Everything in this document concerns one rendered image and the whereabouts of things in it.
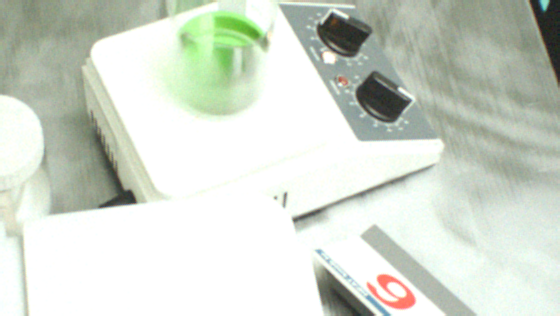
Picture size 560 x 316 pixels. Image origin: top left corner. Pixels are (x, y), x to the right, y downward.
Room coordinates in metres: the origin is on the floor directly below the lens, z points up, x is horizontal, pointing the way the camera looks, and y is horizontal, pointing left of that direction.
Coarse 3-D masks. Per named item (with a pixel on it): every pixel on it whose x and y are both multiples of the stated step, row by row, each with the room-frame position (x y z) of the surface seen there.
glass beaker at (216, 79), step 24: (168, 0) 0.44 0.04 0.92; (192, 0) 0.46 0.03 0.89; (216, 0) 0.47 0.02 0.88; (240, 0) 0.47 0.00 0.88; (264, 0) 0.46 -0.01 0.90; (264, 24) 0.46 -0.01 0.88; (192, 48) 0.42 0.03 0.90; (216, 48) 0.41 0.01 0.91; (240, 48) 0.41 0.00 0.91; (264, 48) 0.42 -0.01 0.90; (192, 72) 0.42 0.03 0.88; (216, 72) 0.41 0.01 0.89; (240, 72) 0.41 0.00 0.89; (264, 72) 0.43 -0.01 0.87; (192, 96) 0.42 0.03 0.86; (216, 96) 0.41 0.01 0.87; (240, 96) 0.41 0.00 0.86; (264, 96) 0.43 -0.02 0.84; (216, 120) 0.41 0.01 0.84
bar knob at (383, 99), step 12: (372, 72) 0.47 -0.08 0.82; (372, 84) 0.46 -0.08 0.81; (384, 84) 0.46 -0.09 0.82; (396, 84) 0.47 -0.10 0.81; (360, 96) 0.46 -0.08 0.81; (372, 96) 0.46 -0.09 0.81; (384, 96) 0.46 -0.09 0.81; (396, 96) 0.46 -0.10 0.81; (408, 96) 0.46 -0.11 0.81; (372, 108) 0.45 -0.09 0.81; (384, 108) 0.45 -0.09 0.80; (396, 108) 0.45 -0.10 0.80; (384, 120) 0.44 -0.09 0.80
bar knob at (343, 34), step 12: (336, 12) 0.51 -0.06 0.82; (324, 24) 0.51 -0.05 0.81; (336, 24) 0.51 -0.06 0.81; (348, 24) 0.51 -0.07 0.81; (360, 24) 0.51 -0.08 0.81; (324, 36) 0.50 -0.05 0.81; (336, 36) 0.51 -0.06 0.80; (348, 36) 0.51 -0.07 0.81; (360, 36) 0.51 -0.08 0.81; (336, 48) 0.50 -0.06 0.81; (348, 48) 0.50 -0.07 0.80
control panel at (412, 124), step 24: (288, 24) 0.51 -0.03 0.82; (312, 24) 0.51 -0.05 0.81; (312, 48) 0.49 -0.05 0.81; (360, 48) 0.51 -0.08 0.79; (336, 72) 0.48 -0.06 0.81; (360, 72) 0.48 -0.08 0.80; (384, 72) 0.49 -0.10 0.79; (336, 96) 0.45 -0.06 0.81; (360, 120) 0.44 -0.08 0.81; (408, 120) 0.45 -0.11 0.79
